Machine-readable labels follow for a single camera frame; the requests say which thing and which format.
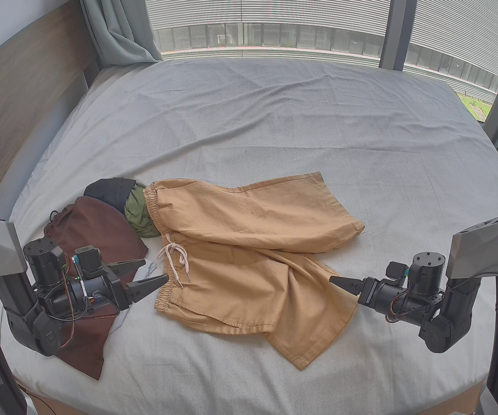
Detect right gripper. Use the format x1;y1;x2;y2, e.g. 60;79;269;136
357;277;399;317

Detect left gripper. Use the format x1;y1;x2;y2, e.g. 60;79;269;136
70;258;170;317

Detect beige shorts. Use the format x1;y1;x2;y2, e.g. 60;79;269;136
144;171;365;371

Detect bed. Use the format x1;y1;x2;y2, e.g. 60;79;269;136
0;0;498;415

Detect white garment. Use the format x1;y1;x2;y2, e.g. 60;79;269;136
112;260;159;332

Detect brown garment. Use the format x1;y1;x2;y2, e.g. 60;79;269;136
43;196;148;381

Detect green garment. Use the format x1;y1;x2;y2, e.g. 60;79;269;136
124;183;159;239

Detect black garment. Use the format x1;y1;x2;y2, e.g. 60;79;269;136
84;178;138;215

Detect blue-green curtain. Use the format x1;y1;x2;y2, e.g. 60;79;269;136
75;0;163;69

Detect window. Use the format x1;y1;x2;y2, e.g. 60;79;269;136
138;0;498;154

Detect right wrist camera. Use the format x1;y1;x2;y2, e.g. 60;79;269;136
385;261;407;282

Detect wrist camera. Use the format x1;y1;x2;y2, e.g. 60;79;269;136
74;246;102;278
385;261;407;282

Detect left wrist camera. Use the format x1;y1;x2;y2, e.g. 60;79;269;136
74;246;102;278

